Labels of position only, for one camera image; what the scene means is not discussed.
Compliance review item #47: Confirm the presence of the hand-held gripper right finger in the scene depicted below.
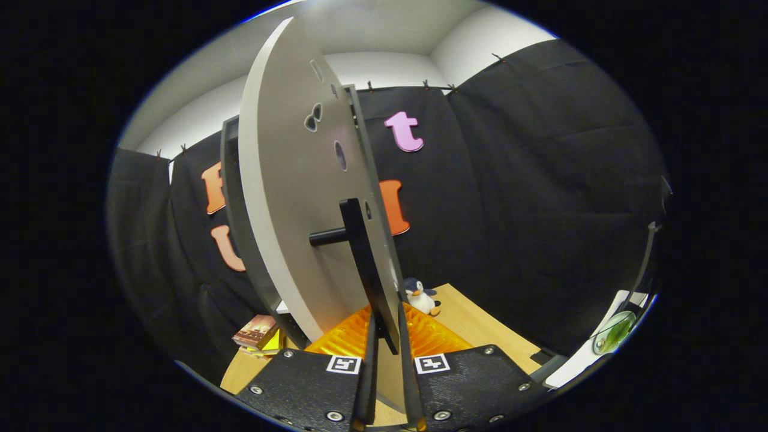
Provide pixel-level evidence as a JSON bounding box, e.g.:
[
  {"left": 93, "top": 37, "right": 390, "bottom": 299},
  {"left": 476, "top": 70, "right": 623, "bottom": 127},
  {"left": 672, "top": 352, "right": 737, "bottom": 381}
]
[{"left": 397, "top": 302, "right": 550, "bottom": 432}]

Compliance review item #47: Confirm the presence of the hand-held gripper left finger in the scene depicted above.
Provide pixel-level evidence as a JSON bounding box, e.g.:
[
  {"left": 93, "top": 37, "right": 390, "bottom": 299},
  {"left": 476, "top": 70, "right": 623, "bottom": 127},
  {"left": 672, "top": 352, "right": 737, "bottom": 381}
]
[{"left": 234, "top": 303, "right": 379, "bottom": 432}]

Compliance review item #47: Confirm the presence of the black door handle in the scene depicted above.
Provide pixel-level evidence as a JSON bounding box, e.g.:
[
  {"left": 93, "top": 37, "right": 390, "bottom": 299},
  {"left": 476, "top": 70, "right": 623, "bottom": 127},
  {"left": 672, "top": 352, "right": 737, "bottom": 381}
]
[{"left": 309, "top": 198, "right": 401, "bottom": 355}]

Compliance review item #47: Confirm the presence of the beige shoe cabinet door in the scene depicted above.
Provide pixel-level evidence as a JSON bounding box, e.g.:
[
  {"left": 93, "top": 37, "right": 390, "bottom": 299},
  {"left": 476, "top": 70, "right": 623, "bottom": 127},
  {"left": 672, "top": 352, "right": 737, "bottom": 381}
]
[{"left": 238, "top": 17, "right": 404, "bottom": 415}]

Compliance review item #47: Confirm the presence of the dark grey shoe cabinet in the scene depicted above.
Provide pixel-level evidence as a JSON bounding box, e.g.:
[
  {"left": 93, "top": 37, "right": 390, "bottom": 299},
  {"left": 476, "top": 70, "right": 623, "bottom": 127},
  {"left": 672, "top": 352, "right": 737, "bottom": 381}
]
[{"left": 220, "top": 84, "right": 401, "bottom": 350}]

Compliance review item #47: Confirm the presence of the yellow book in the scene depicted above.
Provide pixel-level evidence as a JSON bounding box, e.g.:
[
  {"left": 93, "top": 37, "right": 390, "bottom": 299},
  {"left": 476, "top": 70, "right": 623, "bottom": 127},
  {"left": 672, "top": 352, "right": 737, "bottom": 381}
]
[{"left": 243, "top": 329, "right": 284, "bottom": 358}]

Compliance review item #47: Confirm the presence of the brown book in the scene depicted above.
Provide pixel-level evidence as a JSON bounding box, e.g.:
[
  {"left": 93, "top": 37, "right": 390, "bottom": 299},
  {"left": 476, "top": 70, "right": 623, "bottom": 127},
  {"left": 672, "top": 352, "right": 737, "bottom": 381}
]
[{"left": 232, "top": 314, "right": 280, "bottom": 350}]

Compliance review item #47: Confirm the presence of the penguin plush toy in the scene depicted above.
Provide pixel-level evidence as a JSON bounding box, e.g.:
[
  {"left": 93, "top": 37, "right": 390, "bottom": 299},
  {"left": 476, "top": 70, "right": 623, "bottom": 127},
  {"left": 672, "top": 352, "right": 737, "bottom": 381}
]
[{"left": 403, "top": 277, "right": 442, "bottom": 317}]

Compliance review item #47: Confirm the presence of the round green glass object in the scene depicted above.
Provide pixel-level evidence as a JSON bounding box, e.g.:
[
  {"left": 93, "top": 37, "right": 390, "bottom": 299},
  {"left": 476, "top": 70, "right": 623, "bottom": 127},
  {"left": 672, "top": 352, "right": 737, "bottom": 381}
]
[{"left": 593, "top": 310, "right": 637, "bottom": 356}]

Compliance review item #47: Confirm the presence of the black backdrop cloth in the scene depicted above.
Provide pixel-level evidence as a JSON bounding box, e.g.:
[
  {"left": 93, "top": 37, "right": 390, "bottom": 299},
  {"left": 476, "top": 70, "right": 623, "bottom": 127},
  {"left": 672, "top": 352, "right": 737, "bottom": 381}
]
[{"left": 107, "top": 39, "right": 670, "bottom": 385}]

